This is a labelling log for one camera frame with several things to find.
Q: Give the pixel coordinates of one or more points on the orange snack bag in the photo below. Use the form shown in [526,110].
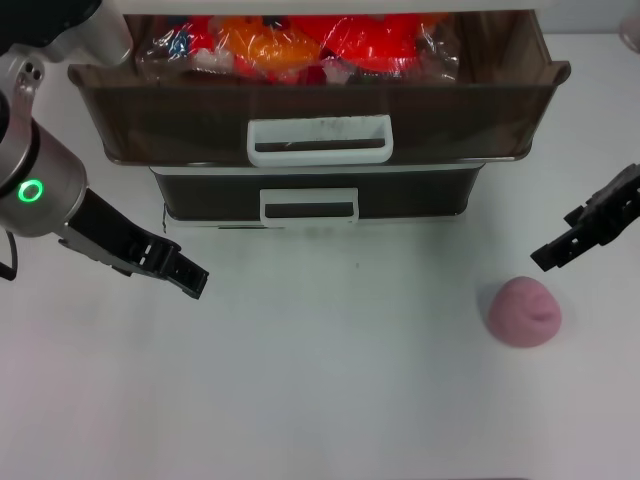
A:
[270,45]

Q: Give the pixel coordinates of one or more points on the clear bag with blue print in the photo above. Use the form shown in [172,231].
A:
[172,47]

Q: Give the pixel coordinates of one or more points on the brown drawer above cabinet base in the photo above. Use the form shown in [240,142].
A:
[410,192]

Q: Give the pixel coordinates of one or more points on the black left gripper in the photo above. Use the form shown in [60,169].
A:
[115,235]

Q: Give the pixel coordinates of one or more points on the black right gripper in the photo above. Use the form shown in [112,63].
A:
[617,205]

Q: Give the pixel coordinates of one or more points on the red snack bag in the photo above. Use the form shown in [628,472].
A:
[370,42]

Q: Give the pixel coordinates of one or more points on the brown drawer with snack bags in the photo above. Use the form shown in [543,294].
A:
[450,125]

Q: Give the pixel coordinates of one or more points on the pink peach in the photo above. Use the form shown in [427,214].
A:
[525,312]

